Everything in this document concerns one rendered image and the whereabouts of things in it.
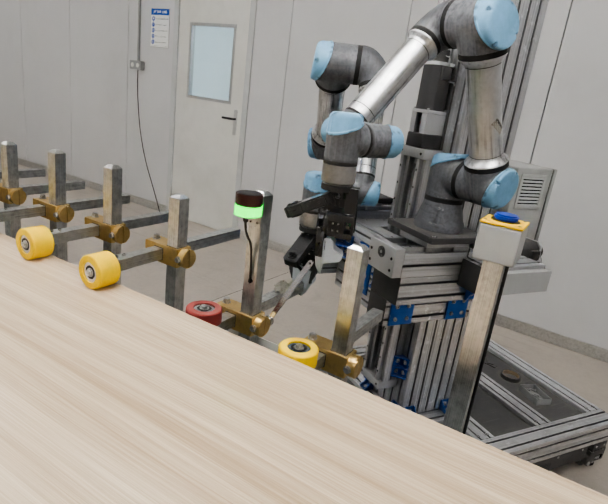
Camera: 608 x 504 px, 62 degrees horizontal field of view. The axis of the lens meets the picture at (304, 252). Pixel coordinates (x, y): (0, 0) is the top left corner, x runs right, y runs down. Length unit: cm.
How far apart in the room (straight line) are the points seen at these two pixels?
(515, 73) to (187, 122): 372
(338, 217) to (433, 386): 117
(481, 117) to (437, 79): 42
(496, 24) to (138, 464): 113
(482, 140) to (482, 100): 10
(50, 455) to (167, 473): 15
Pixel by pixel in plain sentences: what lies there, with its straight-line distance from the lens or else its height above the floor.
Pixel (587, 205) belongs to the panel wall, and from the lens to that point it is 356.
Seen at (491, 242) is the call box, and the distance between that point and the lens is 91.
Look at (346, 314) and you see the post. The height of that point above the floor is 96.
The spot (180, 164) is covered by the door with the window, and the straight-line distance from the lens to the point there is 522.
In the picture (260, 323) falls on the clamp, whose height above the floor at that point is 86.
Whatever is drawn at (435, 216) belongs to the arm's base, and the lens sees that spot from 155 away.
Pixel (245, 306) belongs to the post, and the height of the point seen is 89.
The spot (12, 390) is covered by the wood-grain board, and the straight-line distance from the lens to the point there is 91.
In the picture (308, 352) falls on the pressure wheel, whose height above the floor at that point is 91.
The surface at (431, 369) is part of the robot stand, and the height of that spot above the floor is 42.
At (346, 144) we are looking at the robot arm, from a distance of 108.
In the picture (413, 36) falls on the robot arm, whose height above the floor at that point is 155.
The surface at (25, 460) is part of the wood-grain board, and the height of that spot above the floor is 90.
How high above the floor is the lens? 139
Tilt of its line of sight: 18 degrees down
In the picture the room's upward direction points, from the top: 8 degrees clockwise
